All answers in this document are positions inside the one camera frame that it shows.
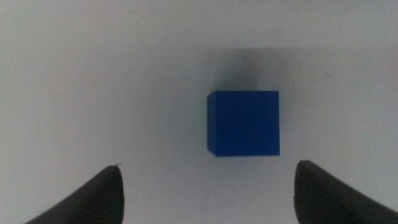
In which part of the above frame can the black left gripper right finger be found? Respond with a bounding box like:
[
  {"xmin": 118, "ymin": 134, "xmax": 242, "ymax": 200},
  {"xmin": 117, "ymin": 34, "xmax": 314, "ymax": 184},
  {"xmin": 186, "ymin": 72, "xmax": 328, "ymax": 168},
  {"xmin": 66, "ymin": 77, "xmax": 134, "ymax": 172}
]
[{"xmin": 294, "ymin": 160, "xmax": 398, "ymax": 224}]

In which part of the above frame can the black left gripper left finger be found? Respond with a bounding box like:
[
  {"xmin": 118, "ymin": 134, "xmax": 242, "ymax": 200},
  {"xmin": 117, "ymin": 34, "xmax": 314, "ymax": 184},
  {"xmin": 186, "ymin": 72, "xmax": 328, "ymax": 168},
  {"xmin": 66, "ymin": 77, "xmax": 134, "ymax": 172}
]
[{"xmin": 24, "ymin": 164, "xmax": 126, "ymax": 224}]

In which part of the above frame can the blue cube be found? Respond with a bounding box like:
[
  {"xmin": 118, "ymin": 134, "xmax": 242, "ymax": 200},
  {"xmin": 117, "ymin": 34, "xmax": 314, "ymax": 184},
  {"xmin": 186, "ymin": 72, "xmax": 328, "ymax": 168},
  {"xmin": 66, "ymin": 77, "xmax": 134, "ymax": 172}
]
[{"xmin": 206, "ymin": 90, "xmax": 280, "ymax": 157}]

